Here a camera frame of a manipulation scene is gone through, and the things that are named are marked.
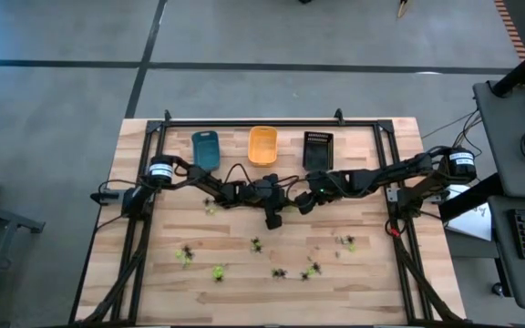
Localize large grey desk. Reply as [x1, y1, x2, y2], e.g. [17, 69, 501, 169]
[472, 80, 525, 200]

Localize black diagonal pole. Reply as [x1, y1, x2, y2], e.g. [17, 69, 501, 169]
[490, 35, 525, 97]

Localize black slotted plastic basket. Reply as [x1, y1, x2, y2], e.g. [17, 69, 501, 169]
[302, 131, 335, 172]

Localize white paper sheet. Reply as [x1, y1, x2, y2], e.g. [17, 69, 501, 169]
[442, 184, 494, 242]

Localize teal plastic bin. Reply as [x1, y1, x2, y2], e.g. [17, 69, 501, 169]
[190, 130, 221, 172]

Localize grey keyboard desk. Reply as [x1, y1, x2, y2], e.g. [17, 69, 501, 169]
[488, 195, 525, 312]

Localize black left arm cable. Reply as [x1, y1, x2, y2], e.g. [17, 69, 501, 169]
[221, 162, 254, 186]

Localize black cable loop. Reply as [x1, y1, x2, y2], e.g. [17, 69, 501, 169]
[383, 217, 405, 238]

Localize black diagonal desk beam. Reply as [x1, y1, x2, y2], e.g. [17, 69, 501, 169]
[437, 172, 503, 223]

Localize black cable bundle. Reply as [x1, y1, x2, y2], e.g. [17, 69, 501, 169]
[421, 108, 485, 159]

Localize yellow plastic bin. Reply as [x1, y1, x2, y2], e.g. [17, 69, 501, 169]
[247, 126, 279, 168]

